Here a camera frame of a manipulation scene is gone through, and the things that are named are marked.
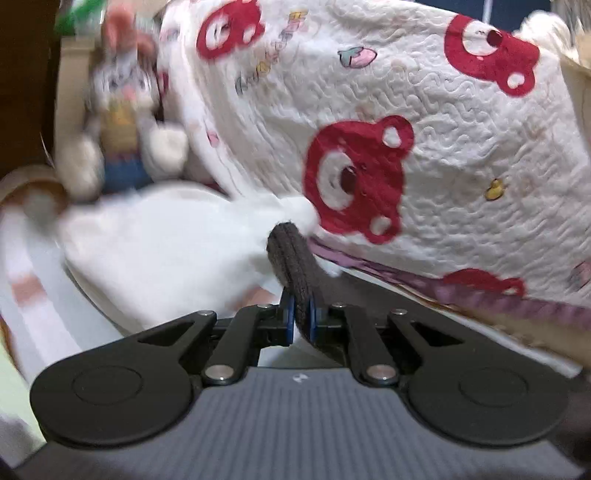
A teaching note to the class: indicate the white folded garment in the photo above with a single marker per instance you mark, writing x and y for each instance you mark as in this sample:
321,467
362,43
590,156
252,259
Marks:
152,256

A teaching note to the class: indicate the checkered dog print blanket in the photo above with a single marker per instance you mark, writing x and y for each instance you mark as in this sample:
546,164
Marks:
48,317

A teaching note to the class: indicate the dark wooden dresser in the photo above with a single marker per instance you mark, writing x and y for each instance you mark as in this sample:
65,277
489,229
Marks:
26,38

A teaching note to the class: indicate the beige bedside cabinet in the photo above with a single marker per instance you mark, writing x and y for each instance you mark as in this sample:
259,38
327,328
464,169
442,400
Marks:
77,58

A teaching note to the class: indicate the grey bunny plush toy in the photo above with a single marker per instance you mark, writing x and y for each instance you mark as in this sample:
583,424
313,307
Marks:
123,146

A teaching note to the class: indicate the light green quilted blanket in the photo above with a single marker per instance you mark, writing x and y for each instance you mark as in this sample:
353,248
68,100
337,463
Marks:
20,435

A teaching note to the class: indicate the dark brown knit sweater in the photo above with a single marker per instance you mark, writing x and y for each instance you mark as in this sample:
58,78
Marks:
458,382

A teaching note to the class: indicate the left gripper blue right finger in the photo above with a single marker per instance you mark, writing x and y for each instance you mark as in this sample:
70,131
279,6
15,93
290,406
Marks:
327,324

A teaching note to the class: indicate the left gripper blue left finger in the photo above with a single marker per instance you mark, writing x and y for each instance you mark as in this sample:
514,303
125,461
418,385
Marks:
275,322

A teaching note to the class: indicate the white quilt with red bears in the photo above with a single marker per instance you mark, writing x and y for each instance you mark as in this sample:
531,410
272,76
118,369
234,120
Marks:
439,152

